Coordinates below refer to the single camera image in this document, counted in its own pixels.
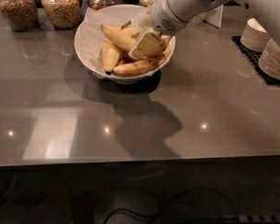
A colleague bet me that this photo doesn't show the black power strip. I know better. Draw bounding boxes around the black power strip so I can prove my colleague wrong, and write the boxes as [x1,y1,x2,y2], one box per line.
[222,215,280,224]

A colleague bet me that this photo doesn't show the yellow banana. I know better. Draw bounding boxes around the yellow banana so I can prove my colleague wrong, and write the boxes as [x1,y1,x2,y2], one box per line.
[102,38,121,74]
[100,24,172,58]
[113,54,165,77]
[115,21,140,38]

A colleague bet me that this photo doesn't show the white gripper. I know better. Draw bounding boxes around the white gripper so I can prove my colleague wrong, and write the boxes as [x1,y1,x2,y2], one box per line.
[128,0,190,60]

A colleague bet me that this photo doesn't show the paper bowl stack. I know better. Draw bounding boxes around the paper bowl stack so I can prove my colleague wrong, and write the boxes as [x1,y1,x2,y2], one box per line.
[258,38,280,80]
[240,18,271,52]

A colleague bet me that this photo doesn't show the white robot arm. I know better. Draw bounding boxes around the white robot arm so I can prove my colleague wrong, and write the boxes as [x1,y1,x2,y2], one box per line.
[129,0,280,59]

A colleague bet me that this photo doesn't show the black cable on floor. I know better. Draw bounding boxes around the black cable on floor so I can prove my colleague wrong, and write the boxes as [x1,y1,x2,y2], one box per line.
[102,187,241,224]

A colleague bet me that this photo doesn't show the front paper bowl stack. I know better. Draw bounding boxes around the front paper bowl stack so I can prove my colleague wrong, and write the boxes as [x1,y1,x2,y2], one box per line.
[258,38,280,80]

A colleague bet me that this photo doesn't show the white sign stand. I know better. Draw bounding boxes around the white sign stand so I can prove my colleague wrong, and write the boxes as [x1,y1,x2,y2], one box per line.
[204,6,224,29]

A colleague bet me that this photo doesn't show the far left grain jar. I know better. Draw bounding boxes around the far left grain jar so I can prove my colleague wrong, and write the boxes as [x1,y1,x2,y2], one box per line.
[0,0,38,32]

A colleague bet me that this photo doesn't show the white paper bowl liner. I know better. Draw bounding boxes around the white paper bowl liner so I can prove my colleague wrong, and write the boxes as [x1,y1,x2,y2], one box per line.
[79,5,153,78]

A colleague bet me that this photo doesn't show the black rubber mat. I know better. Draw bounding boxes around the black rubber mat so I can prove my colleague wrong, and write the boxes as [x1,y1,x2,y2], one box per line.
[231,35,280,85]

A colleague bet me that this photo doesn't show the rear paper bowl stack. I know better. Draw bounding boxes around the rear paper bowl stack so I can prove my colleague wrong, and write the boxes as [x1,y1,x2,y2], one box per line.
[240,18,271,52]

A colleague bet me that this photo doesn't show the white bowl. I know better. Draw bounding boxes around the white bowl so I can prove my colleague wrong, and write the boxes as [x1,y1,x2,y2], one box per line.
[74,4,176,85]

